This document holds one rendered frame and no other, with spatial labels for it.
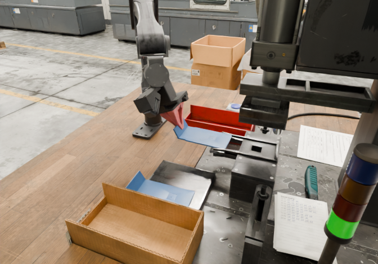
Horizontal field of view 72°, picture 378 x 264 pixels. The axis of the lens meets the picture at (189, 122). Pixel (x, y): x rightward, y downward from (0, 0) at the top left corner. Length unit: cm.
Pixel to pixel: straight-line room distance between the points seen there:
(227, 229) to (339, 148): 51
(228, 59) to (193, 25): 274
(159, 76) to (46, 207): 42
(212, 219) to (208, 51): 248
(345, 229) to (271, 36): 35
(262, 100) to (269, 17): 17
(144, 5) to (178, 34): 492
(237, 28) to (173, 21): 134
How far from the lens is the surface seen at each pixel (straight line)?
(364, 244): 71
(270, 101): 59
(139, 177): 70
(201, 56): 302
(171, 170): 74
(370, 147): 41
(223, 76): 301
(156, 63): 63
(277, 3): 55
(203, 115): 100
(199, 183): 70
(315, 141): 99
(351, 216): 45
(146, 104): 64
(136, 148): 87
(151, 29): 72
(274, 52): 56
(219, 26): 537
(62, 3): 763
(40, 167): 89
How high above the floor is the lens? 139
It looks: 29 degrees down
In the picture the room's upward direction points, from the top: straight up
